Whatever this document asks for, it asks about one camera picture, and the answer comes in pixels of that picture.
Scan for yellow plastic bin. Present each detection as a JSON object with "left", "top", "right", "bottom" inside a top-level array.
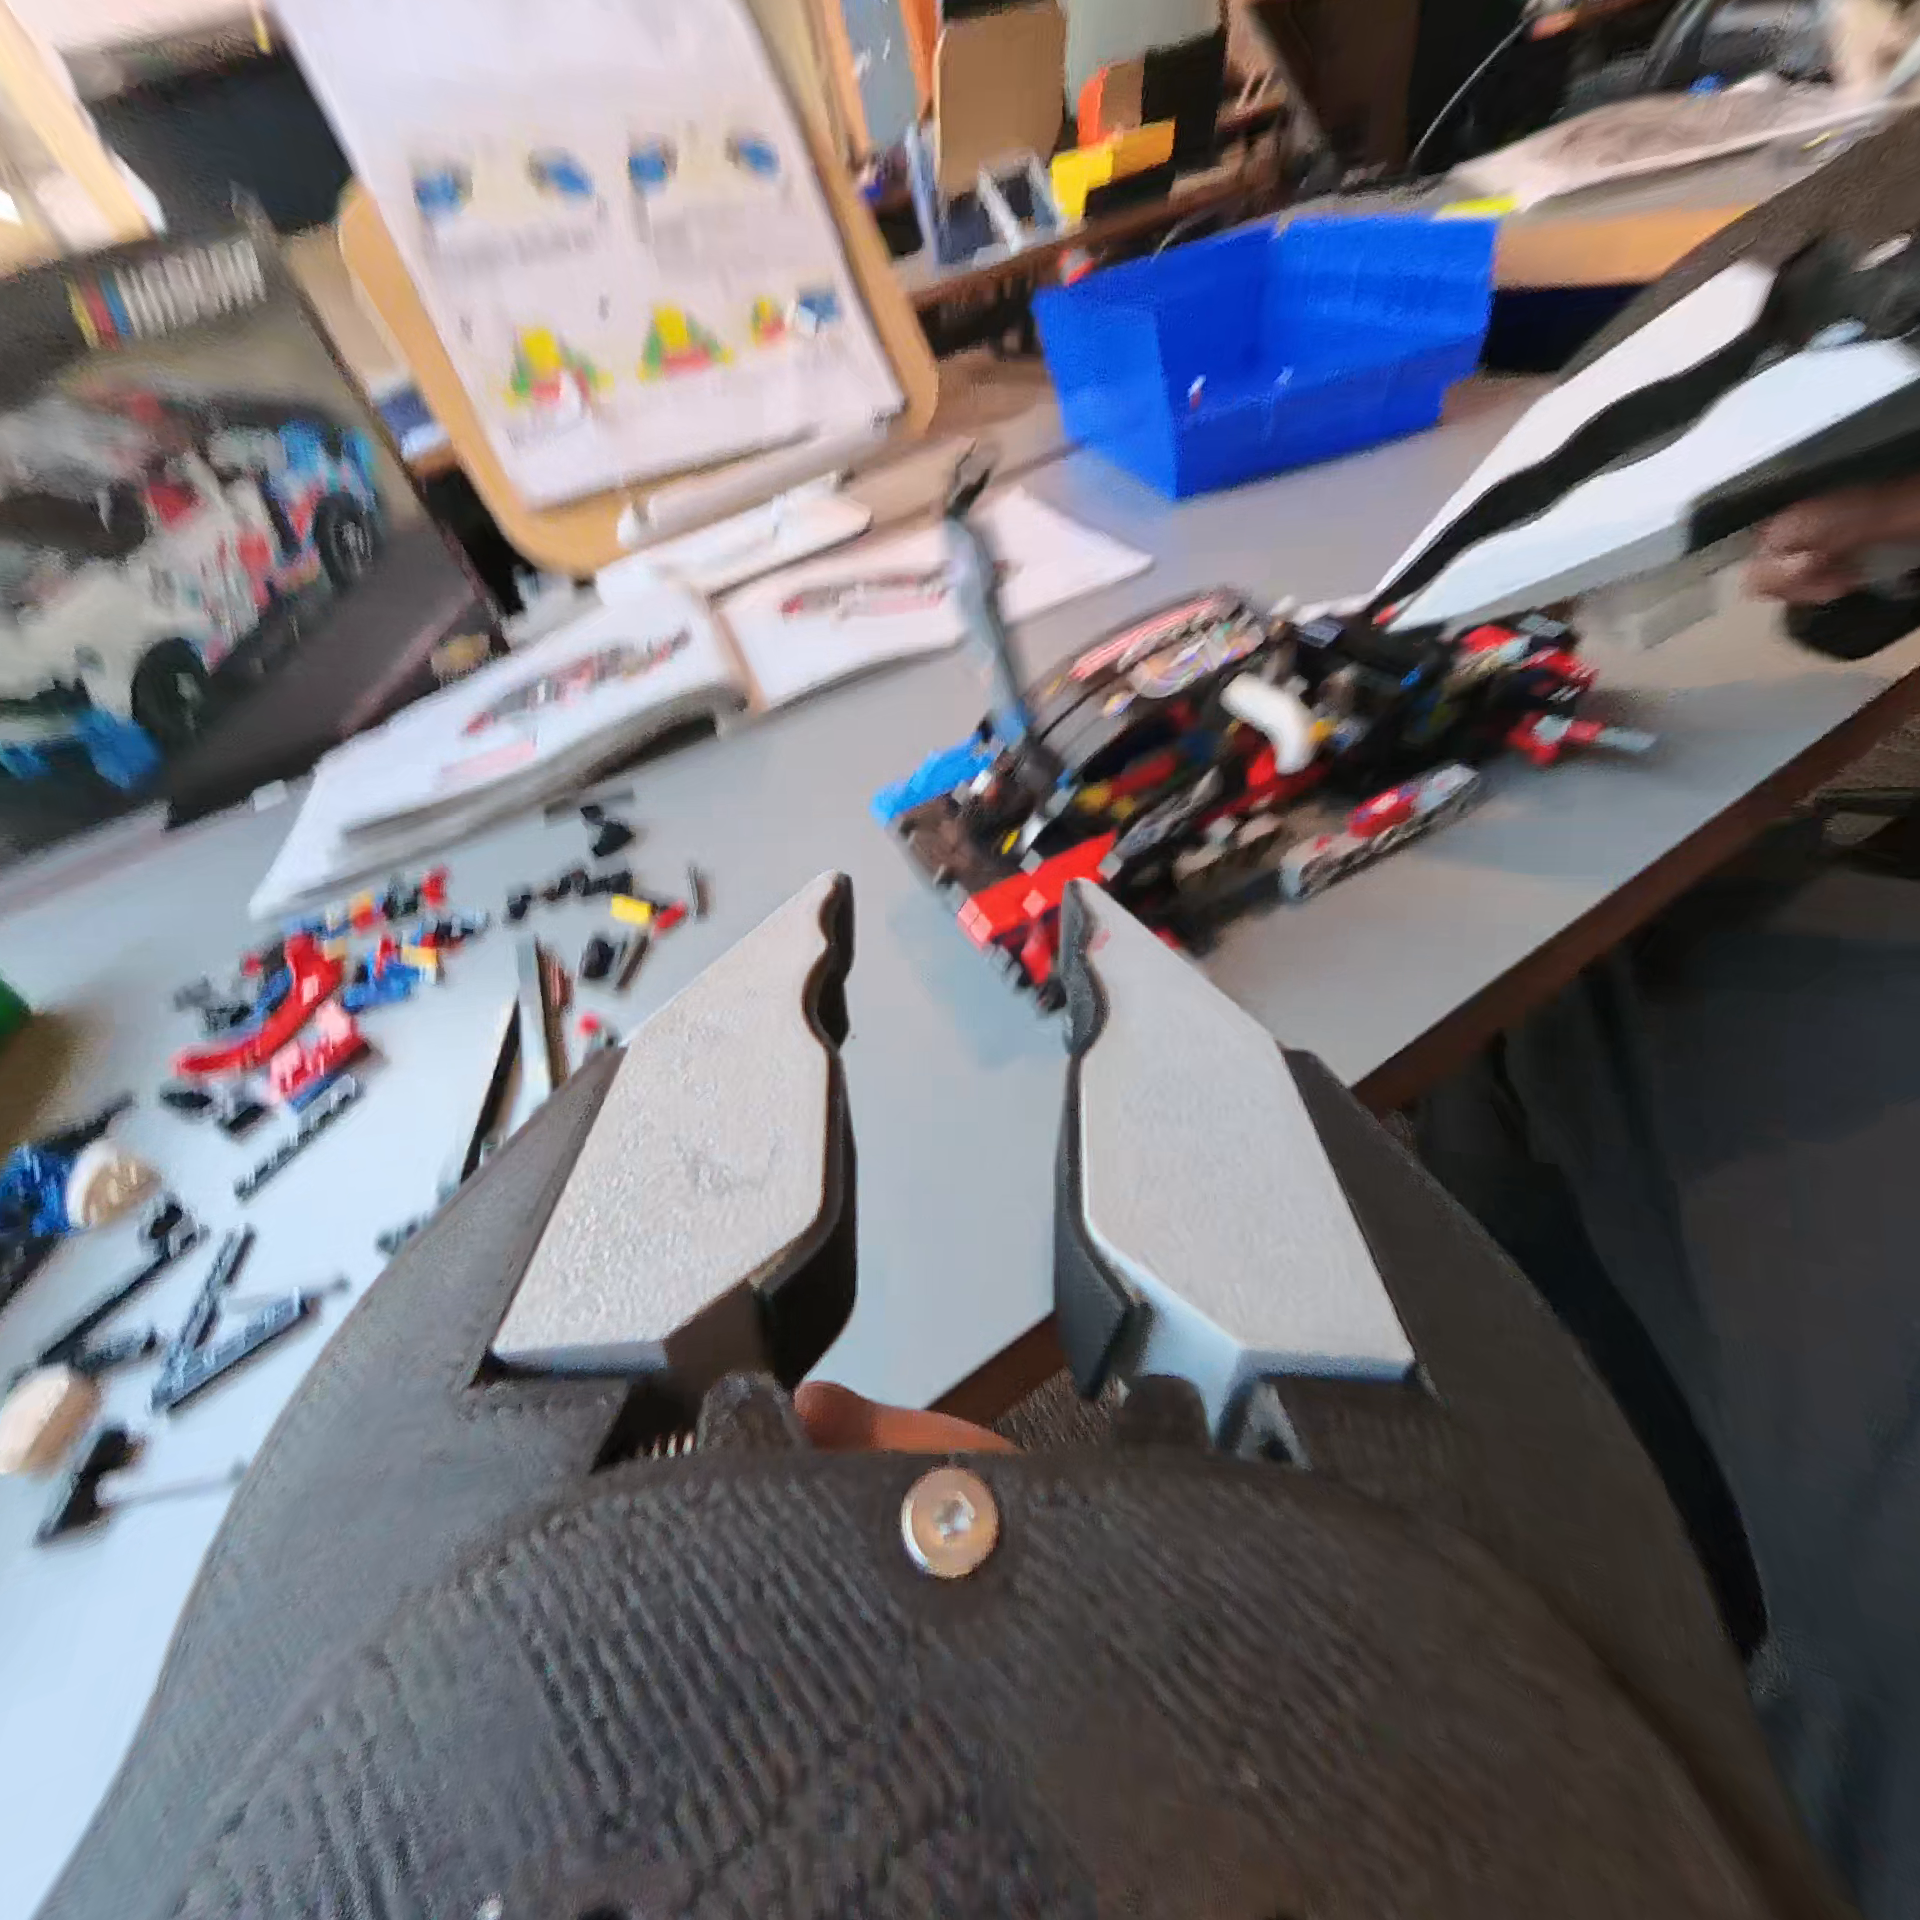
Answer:
[{"left": 1053, "top": 118, "right": 1178, "bottom": 220}]

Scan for pile of loose brick pieces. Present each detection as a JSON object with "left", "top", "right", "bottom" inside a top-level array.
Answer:
[{"left": 0, "top": 800, "right": 712, "bottom": 1546}]

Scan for person's right hand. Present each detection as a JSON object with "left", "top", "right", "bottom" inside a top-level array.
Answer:
[{"left": 1750, "top": 488, "right": 1920, "bottom": 610}]

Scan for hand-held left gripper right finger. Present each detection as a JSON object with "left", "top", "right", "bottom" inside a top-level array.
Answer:
[{"left": 1055, "top": 880, "right": 1420, "bottom": 1447}]

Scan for instruction booklet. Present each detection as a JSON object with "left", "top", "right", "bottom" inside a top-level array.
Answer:
[{"left": 249, "top": 488, "right": 1158, "bottom": 915}]

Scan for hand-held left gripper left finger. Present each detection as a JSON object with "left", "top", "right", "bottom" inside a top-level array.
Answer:
[{"left": 486, "top": 869, "right": 862, "bottom": 1389}]

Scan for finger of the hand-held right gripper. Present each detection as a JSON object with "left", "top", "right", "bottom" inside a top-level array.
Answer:
[
  {"left": 1366, "top": 260, "right": 1783, "bottom": 622},
  {"left": 1406, "top": 339, "right": 1920, "bottom": 629}
]

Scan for toy brick car model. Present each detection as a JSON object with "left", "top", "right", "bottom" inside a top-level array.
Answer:
[{"left": 879, "top": 593, "right": 1651, "bottom": 1005}]

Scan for wooden document stand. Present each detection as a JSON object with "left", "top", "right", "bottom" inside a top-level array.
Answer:
[{"left": 341, "top": 0, "right": 940, "bottom": 576}]

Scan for person's legs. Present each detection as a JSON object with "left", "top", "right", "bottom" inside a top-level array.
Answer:
[{"left": 1408, "top": 838, "right": 1920, "bottom": 1920}]

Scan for printed instruction sheet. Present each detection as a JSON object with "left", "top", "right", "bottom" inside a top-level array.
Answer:
[{"left": 275, "top": 0, "right": 907, "bottom": 509}]

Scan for toy car set box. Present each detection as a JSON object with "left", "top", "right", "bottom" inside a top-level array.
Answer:
[{"left": 0, "top": 226, "right": 507, "bottom": 865}]

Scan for blue plastic bin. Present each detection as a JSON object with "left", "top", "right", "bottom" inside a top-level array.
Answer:
[{"left": 1034, "top": 208, "right": 1501, "bottom": 503}]

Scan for grey desk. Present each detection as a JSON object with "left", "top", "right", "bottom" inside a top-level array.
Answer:
[{"left": 0, "top": 359, "right": 1920, "bottom": 1906}]

